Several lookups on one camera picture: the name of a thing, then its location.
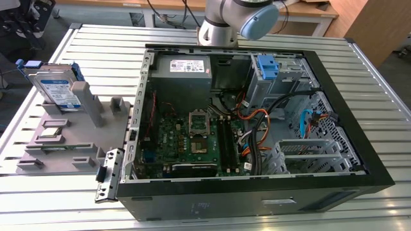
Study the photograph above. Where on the hard disk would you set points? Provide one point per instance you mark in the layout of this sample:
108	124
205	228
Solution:
57	91

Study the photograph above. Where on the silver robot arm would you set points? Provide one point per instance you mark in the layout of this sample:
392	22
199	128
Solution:
217	24

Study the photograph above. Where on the tall metal disk bay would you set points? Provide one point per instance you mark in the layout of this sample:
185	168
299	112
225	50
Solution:
288	79

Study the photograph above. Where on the low metal disk bay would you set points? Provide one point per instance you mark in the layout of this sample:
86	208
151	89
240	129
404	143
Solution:
311	156

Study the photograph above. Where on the grey table corner cap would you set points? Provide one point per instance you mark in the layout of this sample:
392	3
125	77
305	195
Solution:
74	26
349	40

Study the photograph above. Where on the silver CPU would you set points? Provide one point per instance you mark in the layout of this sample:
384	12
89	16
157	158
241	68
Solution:
50	132

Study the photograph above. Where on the green RAM stick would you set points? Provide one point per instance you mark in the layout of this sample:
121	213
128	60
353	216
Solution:
54	147

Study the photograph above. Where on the grey parts rack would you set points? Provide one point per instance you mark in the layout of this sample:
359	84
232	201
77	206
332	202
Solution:
80	142

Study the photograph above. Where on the grey power supply unit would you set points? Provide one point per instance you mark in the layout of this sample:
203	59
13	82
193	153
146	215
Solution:
179	96

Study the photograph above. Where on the green motherboard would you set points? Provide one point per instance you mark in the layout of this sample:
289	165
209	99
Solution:
169	134

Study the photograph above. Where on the CPU socket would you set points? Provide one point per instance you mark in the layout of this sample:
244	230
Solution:
199	145

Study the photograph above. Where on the blue plastic drive carrier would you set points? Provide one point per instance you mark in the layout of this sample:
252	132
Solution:
265	69

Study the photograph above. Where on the black graphics card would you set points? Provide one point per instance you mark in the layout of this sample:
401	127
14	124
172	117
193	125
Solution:
192	168

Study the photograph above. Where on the black RAM slot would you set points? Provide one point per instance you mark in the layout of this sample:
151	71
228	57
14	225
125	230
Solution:
231	144
223	144

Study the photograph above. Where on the wooden desk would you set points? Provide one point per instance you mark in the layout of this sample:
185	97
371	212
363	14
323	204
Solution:
313	12

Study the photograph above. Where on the black PC case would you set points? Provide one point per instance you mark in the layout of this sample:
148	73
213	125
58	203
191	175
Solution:
224	204

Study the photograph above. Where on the wooden cabinet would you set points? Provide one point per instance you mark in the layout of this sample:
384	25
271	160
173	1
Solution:
379	24

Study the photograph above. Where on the black chair caster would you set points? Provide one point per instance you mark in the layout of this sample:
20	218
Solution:
404	51

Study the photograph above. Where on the metal expansion slot bracket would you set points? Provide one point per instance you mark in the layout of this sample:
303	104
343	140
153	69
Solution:
110	173

